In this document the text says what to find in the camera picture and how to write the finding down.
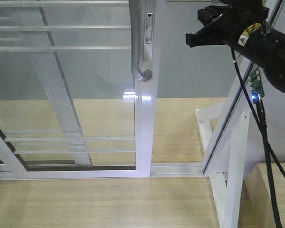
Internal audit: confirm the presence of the silver door lock plate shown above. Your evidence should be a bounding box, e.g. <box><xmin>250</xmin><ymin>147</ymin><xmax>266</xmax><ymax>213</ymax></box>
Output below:
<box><xmin>145</xmin><ymin>13</ymin><xmax>154</xmax><ymax>44</ymax></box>

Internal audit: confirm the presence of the white triangular support bracket right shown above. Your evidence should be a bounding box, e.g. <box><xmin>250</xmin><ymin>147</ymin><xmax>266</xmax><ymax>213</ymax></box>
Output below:
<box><xmin>209</xmin><ymin>107</ymin><xmax>251</xmax><ymax>228</ymax></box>

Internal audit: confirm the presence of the white framed fixed glass panel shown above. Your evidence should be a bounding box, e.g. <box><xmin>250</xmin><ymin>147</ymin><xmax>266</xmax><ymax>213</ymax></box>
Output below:
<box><xmin>0</xmin><ymin>1</ymin><xmax>93</xmax><ymax>167</ymax></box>

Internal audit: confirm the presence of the green circuit board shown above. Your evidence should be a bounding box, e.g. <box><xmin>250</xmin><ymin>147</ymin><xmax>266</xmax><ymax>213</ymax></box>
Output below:
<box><xmin>249</xmin><ymin>67</ymin><xmax>265</xmax><ymax>102</ymax></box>

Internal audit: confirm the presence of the white framed sliding glass door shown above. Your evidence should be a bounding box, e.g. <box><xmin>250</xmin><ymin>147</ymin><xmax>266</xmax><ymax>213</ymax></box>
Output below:
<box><xmin>0</xmin><ymin>0</ymin><xmax>166</xmax><ymax>181</ymax></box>

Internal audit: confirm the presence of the light wooden box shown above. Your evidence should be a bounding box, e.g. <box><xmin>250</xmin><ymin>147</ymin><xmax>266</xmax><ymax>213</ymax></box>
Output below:
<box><xmin>242</xmin><ymin>163</ymin><xmax>285</xmax><ymax>228</ymax></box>

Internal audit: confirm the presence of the black cable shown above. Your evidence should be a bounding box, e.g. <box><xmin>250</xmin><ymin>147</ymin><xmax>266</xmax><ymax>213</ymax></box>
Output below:
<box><xmin>229</xmin><ymin>45</ymin><xmax>283</xmax><ymax>228</ymax></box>
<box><xmin>249</xmin><ymin>95</ymin><xmax>285</xmax><ymax>194</ymax></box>

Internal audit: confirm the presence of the white rear support bracket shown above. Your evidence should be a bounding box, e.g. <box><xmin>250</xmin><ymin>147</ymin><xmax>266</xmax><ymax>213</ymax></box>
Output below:
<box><xmin>195</xmin><ymin>101</ymin><xmax>225</xmax><ymax>154</ymax></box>

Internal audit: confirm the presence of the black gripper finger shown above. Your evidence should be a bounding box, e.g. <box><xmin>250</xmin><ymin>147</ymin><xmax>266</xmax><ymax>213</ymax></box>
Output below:
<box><xmin>185</xmin><ymin>18</ymin><xmax>228</xmax><ymax>48</ymax></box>
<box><xmin>198</xmin><ymin>5</ymin><xmax>228</xmax><ymax>24</ymax></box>

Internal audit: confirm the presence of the silver door handle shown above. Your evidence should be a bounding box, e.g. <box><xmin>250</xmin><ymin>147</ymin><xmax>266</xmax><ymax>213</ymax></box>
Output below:
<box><xmin>129</xmin><ymin>0</ymin><xmax>155</xmax><ymax>82</ymax></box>

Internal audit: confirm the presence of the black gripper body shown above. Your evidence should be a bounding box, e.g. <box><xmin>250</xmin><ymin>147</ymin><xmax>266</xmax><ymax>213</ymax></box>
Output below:
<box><xmin>218</xmin><ymin>0</ymin><xmax>270</xmax><ymax>56</ymax></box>

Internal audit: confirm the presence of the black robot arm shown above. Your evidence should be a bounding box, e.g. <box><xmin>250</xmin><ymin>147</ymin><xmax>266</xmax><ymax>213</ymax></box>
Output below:
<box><xmin>186</xmin><ymin>0</ymin><xmax>285</xmax><ymax>93</ymax></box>

